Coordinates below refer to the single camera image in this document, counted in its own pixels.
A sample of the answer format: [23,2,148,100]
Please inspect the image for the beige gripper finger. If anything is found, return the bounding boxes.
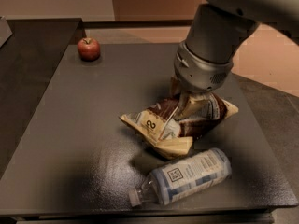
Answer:
[174,91,209,120]
[170,76,181,97]

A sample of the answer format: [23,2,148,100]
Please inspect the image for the brown chip bag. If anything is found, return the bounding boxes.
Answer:
[120,93,238,160]

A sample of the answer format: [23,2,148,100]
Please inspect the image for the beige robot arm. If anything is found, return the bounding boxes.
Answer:
[174,0,299,119]

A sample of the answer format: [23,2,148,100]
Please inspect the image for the blue plastic bottle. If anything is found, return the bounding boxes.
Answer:
[129,148,232,207]

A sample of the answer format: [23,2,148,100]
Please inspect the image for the red apple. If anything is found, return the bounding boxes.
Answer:
[77,37,100,61]

